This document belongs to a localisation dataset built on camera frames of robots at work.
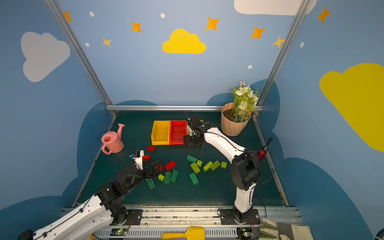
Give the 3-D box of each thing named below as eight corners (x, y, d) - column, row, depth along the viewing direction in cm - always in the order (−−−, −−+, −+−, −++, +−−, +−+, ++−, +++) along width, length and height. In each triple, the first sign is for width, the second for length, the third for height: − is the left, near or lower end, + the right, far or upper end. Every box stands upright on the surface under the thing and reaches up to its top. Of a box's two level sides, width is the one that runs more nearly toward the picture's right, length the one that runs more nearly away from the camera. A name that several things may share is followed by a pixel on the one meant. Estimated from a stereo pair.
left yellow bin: (151, 145, 103) (149, 140, 98) (155, 125, 114) (154, 120, 109) (169, 145, 103) (168, 140, 98) (172, 125, 114) (171, 120, 110)
